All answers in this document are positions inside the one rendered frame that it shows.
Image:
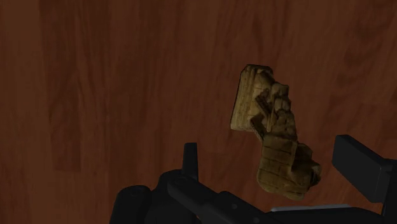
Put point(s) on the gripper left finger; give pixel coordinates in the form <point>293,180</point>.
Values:
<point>189,189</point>

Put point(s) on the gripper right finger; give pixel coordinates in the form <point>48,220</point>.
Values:
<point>361,166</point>

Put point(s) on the tan carved stone figure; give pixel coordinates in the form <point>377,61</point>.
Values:
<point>273,133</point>

